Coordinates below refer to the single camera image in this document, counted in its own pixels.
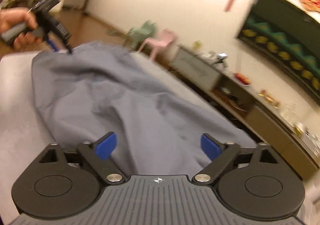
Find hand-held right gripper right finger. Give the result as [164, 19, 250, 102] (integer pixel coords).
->
[192, 133, 278, 183]

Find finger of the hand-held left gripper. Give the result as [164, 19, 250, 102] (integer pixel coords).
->
[61, 37, 73, 55]
[47, 38, 59, 53]

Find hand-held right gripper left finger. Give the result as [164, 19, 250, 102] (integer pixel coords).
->
[39, 132, 125, 185]

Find grey pants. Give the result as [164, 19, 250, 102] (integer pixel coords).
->
[31, 42, 258, 175]

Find person's left hand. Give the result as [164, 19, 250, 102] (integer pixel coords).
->
[0, 7, 44, 51]

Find red plate of fruit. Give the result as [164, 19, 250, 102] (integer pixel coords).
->
[234, 72, 252, 86]

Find golden ornament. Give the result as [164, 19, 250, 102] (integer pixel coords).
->
[264, 93, 276, 105]

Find green plastic chair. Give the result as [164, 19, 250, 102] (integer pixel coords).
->
[124, 20, 157, 51]

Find grey television cabinet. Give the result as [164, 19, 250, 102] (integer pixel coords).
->
[170, 45, 318, 180]

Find cluster of clear glass cups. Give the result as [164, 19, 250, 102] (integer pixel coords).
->
[280, 104, 299, 126]

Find golden tissue box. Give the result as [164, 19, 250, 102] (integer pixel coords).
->
[294, 124, 307, 138]

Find pink plastic chair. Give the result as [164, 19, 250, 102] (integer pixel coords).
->
[136, 29, 177, 61]

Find white organizer tray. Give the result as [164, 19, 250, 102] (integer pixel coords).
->
[304, 128, 320, 151]

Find wall television with patterned cover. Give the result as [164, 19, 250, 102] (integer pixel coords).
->
[236, 0, 320, 106]

